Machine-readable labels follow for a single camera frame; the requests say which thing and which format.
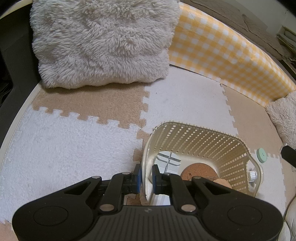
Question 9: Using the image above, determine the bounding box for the white fluffy cushion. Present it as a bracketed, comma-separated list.
[30, 1, 181, 89]
[265, 91, 296, 149]

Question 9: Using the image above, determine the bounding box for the round cork coaster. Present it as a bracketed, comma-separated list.
[181, 163, 219, 181]

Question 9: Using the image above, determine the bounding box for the white knob object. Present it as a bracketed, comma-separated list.
[247, 170, 257, 183]

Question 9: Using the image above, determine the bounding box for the mint green round disc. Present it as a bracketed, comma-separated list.
[256, 148, 268, 163]

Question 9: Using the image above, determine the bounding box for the yellow gingham mattress edge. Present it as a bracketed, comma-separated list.
[169, 3, 295, 106]

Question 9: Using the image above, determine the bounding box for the cream perforated plastic basket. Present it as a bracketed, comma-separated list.
[140, 121, 262, 203]

